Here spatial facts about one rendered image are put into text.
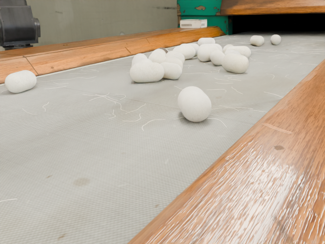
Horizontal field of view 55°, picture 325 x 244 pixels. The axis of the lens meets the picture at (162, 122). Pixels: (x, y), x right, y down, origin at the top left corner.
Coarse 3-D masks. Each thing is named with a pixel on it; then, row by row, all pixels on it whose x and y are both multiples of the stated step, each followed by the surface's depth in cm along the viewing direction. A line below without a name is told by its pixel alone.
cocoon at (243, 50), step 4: (228, 48) 43; (232, 48) 43; (236, 48) 43; (240, 48) 43; (244, 48) 43; (248, 48) 43; (240, 52) 43; (244, 52) 43; (248, 52) 43; (248, 56) 43
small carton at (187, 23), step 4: (180, 20) 80; (184, 20) 79; (188, 20) 78; (192, 20) 78; (196, 20) 77; (200, 20) 76; (204, 20) 78; (180, 24) 80; (184, 24) 79; (188, 24) 79; (192, 24) 78; (196, 24) 77; (200, 24) 77; (204, 24) 78
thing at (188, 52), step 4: (176, 48) 46; (180, 48) 45; (184, 48) 46; (188, 48) 46; (192, 48) 46; (180, 52) 45; (184, 52) 46; (188, 52) 46; (192, 52) 46; (184, 56) 46; (188, 56) 46; (192, 56) 46
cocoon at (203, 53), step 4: (200, 48) 44; (204, 48) 43; (208, 48) 43; (212, 48) 44; (216, 48) 44; (200, 52) 43; (204, 52) 43; (208, 52) 43; (200, 56) 44; (204, 56) 43; (208, 56) 43; (200, 60) 44; (204, 60) 44; (208, 60) 44
